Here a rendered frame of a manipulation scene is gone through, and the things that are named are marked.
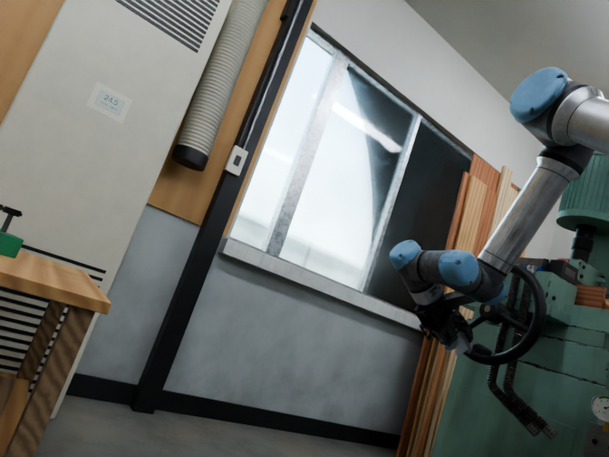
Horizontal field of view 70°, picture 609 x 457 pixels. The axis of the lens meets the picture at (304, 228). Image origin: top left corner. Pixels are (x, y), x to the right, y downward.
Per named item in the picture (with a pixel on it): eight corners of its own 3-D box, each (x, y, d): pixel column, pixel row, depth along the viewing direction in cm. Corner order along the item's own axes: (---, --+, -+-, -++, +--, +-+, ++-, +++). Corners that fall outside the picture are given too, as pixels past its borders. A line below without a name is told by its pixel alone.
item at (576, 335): (472, 318, 145) (475, 306, 145) (509, 335, 154) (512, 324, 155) (603, 348, 110) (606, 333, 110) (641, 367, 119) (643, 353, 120)
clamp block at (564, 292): (497, 296, 129) (505, 267, 131) (524, 309, 135) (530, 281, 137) (546, 304, 116) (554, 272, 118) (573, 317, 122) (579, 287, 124)
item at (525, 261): (511, 268, 130) (516, 251, 131) (532, 280, 135) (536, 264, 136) (555, 273, 119) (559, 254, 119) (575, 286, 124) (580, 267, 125)
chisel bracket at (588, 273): (552, 282, 139) (558, 257, 140) (575, 296, 145) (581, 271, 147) (576, 285, 132) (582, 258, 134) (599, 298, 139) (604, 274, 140)
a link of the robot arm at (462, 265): (492, 261, 96) (450, 261, 105) (461, 244, 90) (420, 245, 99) (485, 296, 94) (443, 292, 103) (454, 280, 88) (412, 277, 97)
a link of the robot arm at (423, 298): (420, 271, 110) (444, 275, 103) (428, 285, 112) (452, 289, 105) (401, 291, 108) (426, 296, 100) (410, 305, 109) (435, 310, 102)
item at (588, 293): (531, 303, 137) (537, 279, 139) (534, 304, 138) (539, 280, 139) (599, 314, 120) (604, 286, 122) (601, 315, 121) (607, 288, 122)
